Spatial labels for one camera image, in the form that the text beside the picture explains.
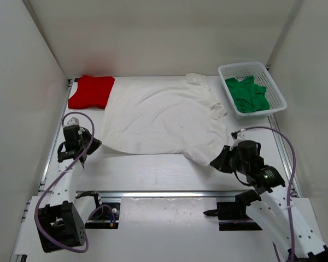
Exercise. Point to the green t shirt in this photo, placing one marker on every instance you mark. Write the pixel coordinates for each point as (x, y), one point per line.
(248, 97)

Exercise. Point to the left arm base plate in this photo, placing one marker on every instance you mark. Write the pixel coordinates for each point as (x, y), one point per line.
(107, 217)

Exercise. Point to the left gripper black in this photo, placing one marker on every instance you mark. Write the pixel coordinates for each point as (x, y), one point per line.
(96, 143)

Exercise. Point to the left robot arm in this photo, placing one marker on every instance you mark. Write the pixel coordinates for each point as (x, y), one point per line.
(61, 222)

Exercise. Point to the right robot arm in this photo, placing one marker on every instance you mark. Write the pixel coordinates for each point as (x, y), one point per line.
(268, 203)

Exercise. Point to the white plastic basket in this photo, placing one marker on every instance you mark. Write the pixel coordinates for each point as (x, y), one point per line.
(262, 77)

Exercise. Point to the white t shirt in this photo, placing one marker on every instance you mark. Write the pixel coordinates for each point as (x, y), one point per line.
(165, 116)

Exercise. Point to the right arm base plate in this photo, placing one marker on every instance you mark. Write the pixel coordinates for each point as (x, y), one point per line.
(233, 216)

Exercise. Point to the red t shirt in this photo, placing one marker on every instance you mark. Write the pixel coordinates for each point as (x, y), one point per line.
(92, 92)

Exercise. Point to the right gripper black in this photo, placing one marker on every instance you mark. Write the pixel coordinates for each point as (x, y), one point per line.
(220, 162)

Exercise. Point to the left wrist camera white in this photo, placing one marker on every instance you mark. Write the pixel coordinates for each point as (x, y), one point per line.
(71, 122)

